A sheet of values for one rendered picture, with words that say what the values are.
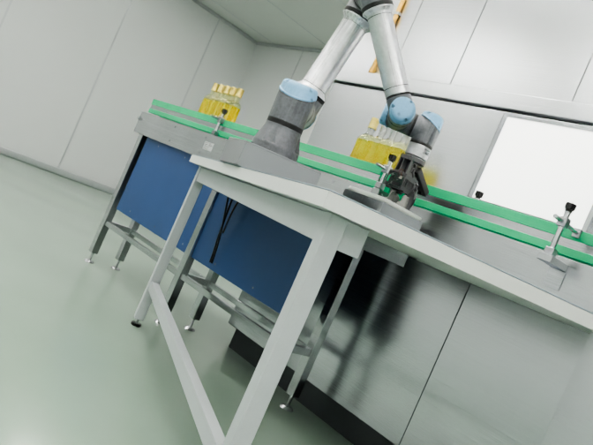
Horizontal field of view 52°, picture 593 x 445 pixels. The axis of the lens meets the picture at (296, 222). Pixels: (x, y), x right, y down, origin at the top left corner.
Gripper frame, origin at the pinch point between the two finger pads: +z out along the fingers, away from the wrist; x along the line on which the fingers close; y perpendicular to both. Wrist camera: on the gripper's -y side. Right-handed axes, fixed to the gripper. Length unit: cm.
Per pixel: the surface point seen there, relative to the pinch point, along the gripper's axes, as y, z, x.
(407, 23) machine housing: -34, -84, -62
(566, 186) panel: -30, -31, 35
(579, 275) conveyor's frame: -11, -4, 57
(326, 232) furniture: 74, 13, 44
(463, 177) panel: -30.1, -24.8, -1.5
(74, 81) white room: -127, -28, -607
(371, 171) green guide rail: -4.7, -12.9, -20.8
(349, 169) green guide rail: -5.2, -11.5, -31.1
